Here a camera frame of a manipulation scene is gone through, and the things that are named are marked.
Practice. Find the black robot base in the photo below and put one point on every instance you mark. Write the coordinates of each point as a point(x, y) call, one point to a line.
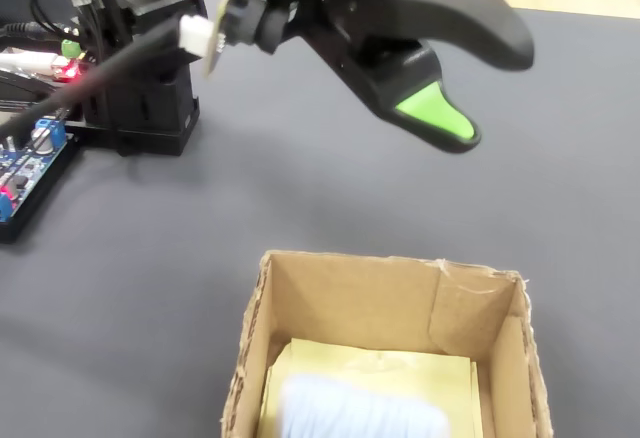
point(150, 108)

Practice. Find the open cardboard box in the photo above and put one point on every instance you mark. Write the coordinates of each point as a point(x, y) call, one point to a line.
point(360, 298)

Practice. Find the dark grey table mat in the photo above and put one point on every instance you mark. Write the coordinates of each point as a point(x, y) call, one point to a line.
point(300, 198)

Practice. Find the yellow paper sheet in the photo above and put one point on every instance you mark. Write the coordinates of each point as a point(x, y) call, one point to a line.
point(380, 363)

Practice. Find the small red LED board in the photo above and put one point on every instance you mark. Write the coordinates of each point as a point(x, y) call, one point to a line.
point(67, 70)

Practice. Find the white plug connector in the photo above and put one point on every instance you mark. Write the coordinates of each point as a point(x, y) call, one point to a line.
point(30, 59)

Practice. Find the blue circuit board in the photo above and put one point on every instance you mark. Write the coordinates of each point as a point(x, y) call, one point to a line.
point(25, 163)

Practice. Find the black board holder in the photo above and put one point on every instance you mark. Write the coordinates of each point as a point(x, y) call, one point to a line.
point(20, 230)

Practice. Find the black camera circuit board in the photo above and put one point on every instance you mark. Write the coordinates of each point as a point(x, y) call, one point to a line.
point(245, 18)

